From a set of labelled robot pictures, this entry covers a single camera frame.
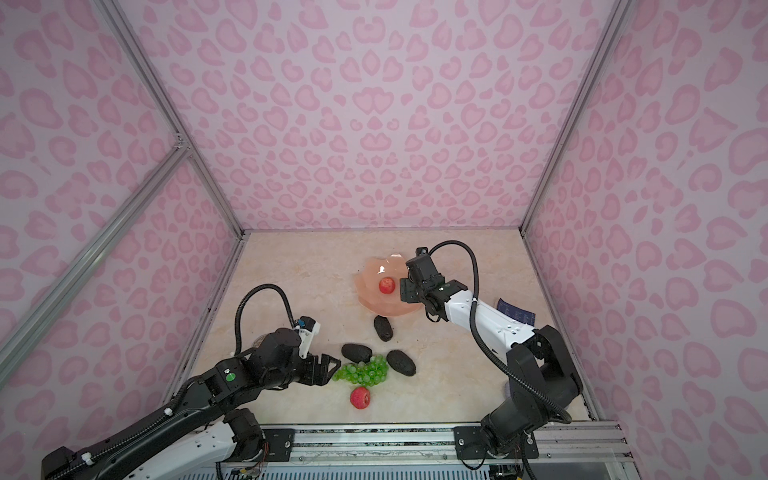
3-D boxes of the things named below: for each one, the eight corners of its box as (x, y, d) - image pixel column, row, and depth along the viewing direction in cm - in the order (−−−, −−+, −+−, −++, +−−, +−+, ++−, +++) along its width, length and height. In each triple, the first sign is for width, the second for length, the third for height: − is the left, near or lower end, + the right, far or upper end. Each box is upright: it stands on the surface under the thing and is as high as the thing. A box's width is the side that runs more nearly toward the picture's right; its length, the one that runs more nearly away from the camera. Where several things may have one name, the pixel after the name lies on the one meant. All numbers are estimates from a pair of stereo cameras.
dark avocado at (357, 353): (341, 357, 89) (339, 352, 86) (347, 345, 92) (345, 339, 88) (367, 367, 87) (366, 361, 84) (372, 354, 90) (371, 349, 86)
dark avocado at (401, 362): (385, 363, 88) (384, 357, 85) (395, 351, 90) (395, 344, 87) (409, 381, 85) (409, 376, 81) (418, 368, 87) (419, 362, 84)
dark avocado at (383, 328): (382, 344, 92) (381, 339, 89) (371, 324, 96) (371, 318, 93) (395, 338, 93) (395, 332, 90) (384, 318, 97) (384, 312, 95)
